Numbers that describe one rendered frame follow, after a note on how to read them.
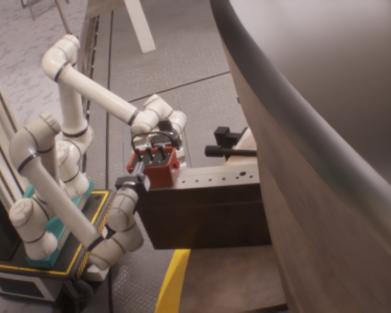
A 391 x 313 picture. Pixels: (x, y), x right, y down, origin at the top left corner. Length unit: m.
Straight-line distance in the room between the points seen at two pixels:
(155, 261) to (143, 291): 0.23
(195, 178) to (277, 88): 1.72
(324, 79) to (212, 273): 1.89
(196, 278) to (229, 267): 0.15
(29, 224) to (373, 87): 2.26
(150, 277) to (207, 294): 0.69
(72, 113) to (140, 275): 0.95
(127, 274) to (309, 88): 2.55
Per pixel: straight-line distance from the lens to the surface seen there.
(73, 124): 3.24
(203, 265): 2.78
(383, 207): 0.71
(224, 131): 3.54
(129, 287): 3.27
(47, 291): 3.23
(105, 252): 2.33
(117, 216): 2.28
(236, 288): 2.63
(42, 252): 3.02
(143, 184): 2.41
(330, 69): 0.96
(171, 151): 2.66
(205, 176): 2.64
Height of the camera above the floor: 2.25
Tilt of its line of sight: 34 degrees down
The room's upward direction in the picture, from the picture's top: 19 degrees counter-clockwise
